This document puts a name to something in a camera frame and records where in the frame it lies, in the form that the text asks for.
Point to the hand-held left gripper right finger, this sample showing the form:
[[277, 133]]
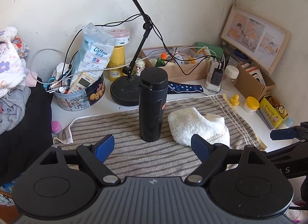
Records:
[[200, 147]]

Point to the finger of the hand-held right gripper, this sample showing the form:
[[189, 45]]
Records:
[[285, 133]]

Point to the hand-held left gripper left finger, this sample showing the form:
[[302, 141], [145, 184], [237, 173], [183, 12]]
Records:
[[105, 147]]

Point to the white fluffy towel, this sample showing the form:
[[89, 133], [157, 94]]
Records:
[[192, 124]]

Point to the black thermos bottle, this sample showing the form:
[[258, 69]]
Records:
[[152, 103]]

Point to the blue lidded container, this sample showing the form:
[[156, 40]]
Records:
[[241, 55]]

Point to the yellow snack box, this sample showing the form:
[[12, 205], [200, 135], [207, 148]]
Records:
[[274, 113]]

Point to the small jar yellow lid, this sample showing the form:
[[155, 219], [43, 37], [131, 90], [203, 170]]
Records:
[[251, 104]]

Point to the brown striped towel mat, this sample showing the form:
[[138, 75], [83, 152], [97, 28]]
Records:
[[149, 156]]

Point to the pink bottle cap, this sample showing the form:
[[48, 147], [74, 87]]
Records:
[[56, 127]]

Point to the round cookie tin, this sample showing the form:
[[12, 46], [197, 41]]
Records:
[[79, 100]]

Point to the yellow rubber duck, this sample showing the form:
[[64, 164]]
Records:
[[234, 100]]

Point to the small cardboard box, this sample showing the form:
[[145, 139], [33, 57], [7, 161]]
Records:
[[250, 85]]

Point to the white power strip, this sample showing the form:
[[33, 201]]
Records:
[[213, 87]]

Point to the white remote control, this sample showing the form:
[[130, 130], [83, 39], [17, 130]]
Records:
[[83, 81]]

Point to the black charger plug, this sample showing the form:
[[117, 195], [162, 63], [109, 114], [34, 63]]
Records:
[[216, 77]]

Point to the white jar with cream lid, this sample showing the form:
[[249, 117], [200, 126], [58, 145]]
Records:
[[229, 78]]

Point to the long cardboard box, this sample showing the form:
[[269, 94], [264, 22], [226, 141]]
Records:
[[190, 72]]

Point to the black cloth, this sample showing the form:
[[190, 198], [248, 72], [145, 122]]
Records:
[[26, 142]]

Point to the yellow canister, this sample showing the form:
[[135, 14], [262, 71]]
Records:
[[116, 62]]

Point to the small white figurine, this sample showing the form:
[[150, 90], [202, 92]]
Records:
[[140, 67]]

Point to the crumpled white tissue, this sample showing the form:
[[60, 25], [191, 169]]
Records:
[[61, 68]]

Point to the green bottle orange cap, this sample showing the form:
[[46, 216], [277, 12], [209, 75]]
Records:
[[160, 61]]

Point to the plastic tissue pack bag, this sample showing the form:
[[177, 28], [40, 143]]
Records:
[[95, 50]]

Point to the grey cloth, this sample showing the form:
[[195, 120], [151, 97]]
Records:
[[12, 110]]

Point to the green box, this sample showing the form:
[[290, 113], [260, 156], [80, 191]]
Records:
[[211, 47]]

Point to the pink lidded jar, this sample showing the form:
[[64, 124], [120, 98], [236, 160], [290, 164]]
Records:
[[120, 37]]

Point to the floral clothes pile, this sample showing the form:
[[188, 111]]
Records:
[[10, 65]]

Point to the wooden photo frame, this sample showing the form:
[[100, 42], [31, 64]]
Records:
[[255, 36]]

